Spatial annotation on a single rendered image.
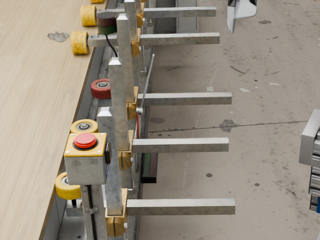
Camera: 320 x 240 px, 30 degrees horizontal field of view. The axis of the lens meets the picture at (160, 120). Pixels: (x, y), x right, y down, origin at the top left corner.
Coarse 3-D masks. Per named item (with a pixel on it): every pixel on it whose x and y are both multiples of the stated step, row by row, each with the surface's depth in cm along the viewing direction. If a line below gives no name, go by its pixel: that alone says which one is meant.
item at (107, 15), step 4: (104, 12) 178; (108, 12) 177; (112, 12) 177; (100, 16) 175; (104, 16) 175; (108, 16) 175; (112, 16) 175; (116, 32) 177; (108, 40) 180; (112, 48) 181; (116, 56) 182
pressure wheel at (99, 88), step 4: (96, 80) 195; (100, 80) 195; (104, 80) 195; (108, 80) 195; (92, 84) 193; (96, 84) 193; (100, 84) 193; (104, 84) 192; (108, 84) 193; (92, 88) 191; (96, 88) 191; (100, 88) 190; (104, 88) 190; (108, 88) 190; (92, 92) 192; (96, 92) 190; (100, 92) 190; (104, 92) 190; (108, 92) 190; (96, 96) 191; (100, 96) 191; (104, 96) 191; (108, 96) 191
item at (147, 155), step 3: (147, 153) 194; (147, 156) 193; (147, 159) 192; (144, 162) 190; (147, 162) 190; (144, 165) 189; (147, 165) 189; (144, 168) 188; (147, 168) 188; (144, 171) 186; (147, 171) 186; (144, 174) 185; (147, 174) 185
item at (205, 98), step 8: (152, 96) 194; (160, 96) 194; (168, 96) 194; (176, 96) 194; (184, 96) 193; (192, 96) 193; (200, 96) 193; (208, 96) 193; (216, 96) 193; (224, 96) 192; (104, 104) 195; (144, 104) 195; (152, 104) 195; (160, 104) 195; (168, 104) 194; (176, 104) 194; (184, 104) 194; (192, 104) 194; (200, 104) 194; (208, 104) 194; (216, 104) 194; (224, 104) 194
